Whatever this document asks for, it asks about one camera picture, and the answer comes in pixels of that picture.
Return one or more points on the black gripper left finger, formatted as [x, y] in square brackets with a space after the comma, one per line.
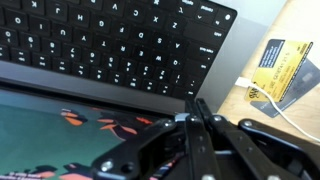
[166, 153]

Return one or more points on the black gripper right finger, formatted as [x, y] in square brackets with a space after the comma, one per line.
[253, 153]

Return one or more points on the dark grey laptop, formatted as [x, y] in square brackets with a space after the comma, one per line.
[100, 33]

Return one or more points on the dark grey card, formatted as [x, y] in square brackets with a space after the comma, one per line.
[305, 80]

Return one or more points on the yellow card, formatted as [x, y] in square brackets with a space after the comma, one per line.
[283, 66]

